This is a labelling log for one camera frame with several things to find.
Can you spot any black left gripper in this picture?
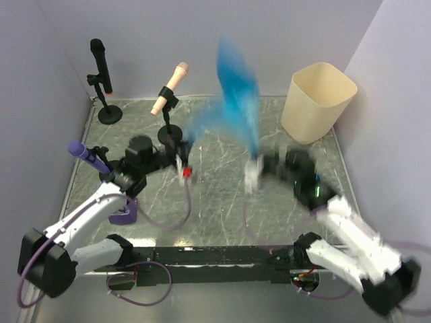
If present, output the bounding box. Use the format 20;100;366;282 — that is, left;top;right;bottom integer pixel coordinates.
141;139;195;178

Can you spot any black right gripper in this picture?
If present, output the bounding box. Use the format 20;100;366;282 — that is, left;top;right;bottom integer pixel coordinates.
252;151;302;192

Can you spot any blue plastic trash bag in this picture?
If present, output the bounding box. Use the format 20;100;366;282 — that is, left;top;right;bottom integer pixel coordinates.
183;37;260;159

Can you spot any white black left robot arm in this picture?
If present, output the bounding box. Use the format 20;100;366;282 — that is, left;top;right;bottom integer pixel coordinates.
18;136;192;298

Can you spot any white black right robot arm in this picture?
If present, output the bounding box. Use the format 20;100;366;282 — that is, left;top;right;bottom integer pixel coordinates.
248;149;421;317

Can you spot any cream plastic trash bin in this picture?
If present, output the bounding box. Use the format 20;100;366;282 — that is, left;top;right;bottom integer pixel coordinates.
281;62;358;145

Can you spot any peach pink microphone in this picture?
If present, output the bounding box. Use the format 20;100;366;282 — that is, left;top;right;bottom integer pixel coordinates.
151;62;189;115

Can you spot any purple wedge holder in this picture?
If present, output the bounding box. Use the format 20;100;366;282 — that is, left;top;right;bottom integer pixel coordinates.
108;199;138;225

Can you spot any purple microphone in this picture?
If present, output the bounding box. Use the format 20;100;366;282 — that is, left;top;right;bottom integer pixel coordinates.
67;141;110;174

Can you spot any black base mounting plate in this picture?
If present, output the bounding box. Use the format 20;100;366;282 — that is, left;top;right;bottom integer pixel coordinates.
96;246;321;287

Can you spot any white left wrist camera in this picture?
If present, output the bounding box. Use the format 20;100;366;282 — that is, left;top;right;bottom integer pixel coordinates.
176;154;193;186

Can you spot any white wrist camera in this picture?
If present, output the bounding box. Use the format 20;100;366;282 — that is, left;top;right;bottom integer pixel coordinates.
244;155;264;194
176;154;193;186

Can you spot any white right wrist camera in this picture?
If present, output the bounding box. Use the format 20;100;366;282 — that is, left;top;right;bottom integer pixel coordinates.
244;155;264;194

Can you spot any aluminium rail frame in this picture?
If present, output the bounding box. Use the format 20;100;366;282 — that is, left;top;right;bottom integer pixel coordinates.
16;244;390;323

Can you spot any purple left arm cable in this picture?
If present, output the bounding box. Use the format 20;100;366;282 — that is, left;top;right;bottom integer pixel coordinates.
16;183;193;309

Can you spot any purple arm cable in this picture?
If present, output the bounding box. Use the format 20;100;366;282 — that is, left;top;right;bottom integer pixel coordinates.
16;183;193;309
242;198;425;316

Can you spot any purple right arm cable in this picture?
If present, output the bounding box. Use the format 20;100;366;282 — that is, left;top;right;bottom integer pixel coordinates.
242;198;425;316

